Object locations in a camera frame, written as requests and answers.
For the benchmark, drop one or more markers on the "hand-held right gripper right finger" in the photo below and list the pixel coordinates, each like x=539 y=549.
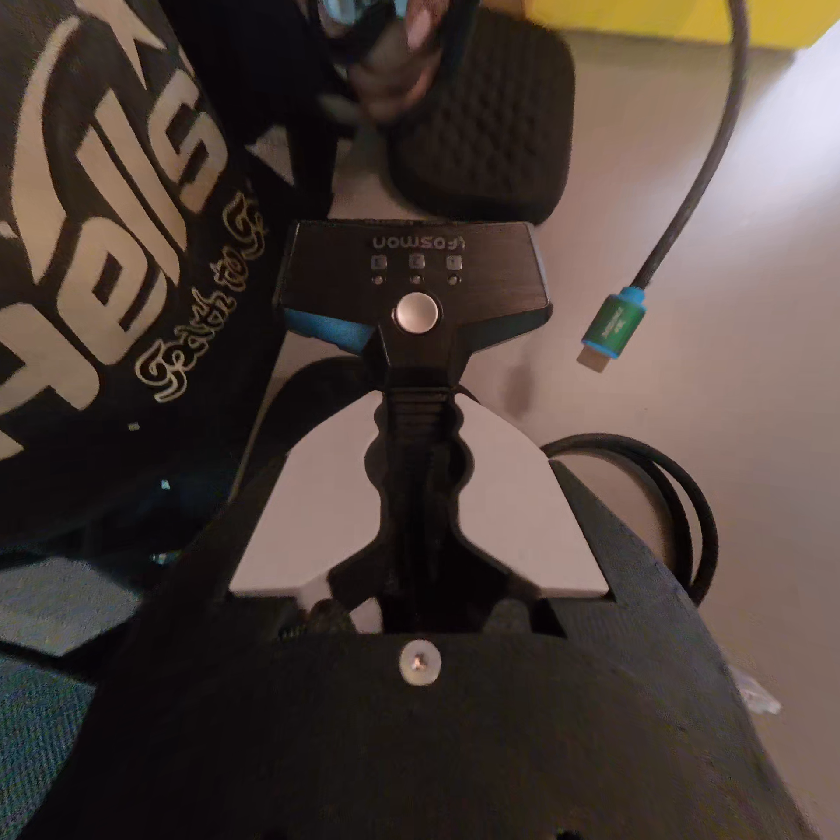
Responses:
x=525 y=512

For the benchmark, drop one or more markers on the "black round mat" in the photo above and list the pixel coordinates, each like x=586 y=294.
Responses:
x=485 y=131

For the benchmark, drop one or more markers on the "large yellow plastic bin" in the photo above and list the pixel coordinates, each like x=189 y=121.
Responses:
x=656 y=16

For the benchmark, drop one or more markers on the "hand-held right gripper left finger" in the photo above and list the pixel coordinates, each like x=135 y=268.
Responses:
x=302 y=512

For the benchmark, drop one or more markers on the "black hdmi switch box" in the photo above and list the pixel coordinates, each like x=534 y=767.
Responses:
x=459 y=289

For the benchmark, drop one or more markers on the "person's left hand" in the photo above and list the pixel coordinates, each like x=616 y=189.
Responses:
x=413 y=33

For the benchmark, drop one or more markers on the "clear plastic scrap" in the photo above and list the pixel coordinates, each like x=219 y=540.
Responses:
x=758 y=695

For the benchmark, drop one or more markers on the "black printed shirt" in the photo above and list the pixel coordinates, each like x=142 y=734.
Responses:
x=98 y=197

